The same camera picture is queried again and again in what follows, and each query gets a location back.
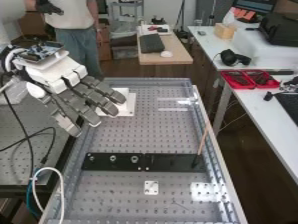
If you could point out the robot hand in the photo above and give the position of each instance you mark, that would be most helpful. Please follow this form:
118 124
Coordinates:
54 71

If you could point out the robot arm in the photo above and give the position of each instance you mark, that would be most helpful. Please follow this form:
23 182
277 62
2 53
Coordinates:
14 94

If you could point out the silver cone-shaped nut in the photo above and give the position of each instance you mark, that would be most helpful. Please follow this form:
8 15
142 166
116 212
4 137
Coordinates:
92 158

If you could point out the small silver hex nut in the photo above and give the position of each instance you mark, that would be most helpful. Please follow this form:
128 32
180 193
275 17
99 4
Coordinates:
114 158

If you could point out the large silver hex nut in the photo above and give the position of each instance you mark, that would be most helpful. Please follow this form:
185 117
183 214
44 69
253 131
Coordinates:
134 159

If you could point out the cardboard box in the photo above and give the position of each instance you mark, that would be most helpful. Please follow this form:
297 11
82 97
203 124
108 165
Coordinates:
31 23

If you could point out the person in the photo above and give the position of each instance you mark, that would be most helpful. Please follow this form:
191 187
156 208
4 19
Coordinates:
71 16

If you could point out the white mouse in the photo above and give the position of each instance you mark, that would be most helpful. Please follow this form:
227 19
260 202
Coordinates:
167 54

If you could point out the metal shelf rack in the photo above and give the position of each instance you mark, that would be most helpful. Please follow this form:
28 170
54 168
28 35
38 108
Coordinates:
127 4

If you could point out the wooden desk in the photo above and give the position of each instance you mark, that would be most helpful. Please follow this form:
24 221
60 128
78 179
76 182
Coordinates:
177 50

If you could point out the black plate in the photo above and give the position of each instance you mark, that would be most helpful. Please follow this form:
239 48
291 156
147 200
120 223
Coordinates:
173 163

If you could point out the thin stick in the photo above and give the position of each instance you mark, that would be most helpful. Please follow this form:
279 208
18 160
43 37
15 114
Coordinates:
203 140

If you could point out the small wooden box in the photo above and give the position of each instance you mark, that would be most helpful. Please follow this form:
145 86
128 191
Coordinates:
224 31

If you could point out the black headphones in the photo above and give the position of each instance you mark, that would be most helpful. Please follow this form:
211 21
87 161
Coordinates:
233 57

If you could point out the small white square plate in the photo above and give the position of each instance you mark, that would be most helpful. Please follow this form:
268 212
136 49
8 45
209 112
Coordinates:
151 187

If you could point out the red tray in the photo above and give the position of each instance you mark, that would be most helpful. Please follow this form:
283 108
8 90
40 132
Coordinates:
237 80
265 78

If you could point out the clear box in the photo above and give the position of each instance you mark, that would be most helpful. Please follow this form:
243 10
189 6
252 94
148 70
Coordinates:
213 150

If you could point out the white desk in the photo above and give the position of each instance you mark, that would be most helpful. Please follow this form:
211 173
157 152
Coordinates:
261 50
261 113

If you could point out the black bag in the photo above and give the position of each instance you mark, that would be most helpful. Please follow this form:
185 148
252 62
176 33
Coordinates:
280 30

